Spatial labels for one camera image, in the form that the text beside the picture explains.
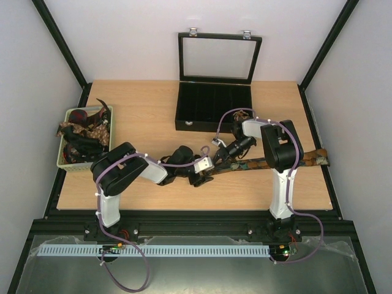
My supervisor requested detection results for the brown teal patterned tie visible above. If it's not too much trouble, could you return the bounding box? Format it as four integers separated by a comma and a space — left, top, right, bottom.
202, 149, 330, 176

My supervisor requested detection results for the green perforated plastic basket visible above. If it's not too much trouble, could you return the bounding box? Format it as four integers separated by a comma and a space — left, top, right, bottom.
56, 102, 114, 172

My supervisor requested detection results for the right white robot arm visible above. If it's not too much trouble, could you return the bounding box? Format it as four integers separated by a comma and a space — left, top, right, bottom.
212, 117, 304, 240

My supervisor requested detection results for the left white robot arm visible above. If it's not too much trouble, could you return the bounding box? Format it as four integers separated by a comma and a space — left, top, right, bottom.
91, 142, 214, 228

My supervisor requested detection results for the pile of ties in basket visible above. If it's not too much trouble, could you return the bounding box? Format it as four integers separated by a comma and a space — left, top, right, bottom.
57, 99, 113, 164

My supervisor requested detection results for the rolled patterned tie in box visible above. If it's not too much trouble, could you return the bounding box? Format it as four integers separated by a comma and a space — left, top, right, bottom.
233, 110, 252, 121

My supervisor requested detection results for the black compartment storage box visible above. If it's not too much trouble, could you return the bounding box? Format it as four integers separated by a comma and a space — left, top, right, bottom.
175, 29, 263, 133

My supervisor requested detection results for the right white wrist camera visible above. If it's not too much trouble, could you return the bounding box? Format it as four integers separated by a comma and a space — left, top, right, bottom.
211, 138, 227, 148

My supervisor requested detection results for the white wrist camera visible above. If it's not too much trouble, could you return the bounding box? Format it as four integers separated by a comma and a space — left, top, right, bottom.
194, 156, 214, 173
211, 138, 227, 148

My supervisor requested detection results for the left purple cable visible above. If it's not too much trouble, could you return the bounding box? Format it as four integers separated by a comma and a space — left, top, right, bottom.
94, 145, 211, 292

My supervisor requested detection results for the purple cable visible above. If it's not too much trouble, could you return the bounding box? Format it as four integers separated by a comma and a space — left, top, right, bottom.
215, 108, 325, 265
94, 145, 211, 292

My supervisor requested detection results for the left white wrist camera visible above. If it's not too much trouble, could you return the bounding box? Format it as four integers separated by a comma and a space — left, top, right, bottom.
194, 156, 214, 173

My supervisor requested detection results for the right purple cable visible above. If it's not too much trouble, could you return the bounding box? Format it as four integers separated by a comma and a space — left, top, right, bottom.
215, 108, 325, 265

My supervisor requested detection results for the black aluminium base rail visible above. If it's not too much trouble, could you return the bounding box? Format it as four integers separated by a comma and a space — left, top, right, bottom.
28, 211, 358, 244

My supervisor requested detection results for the light blue cable duct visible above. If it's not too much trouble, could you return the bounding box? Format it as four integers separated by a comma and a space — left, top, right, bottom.
37, 244, 270, 258

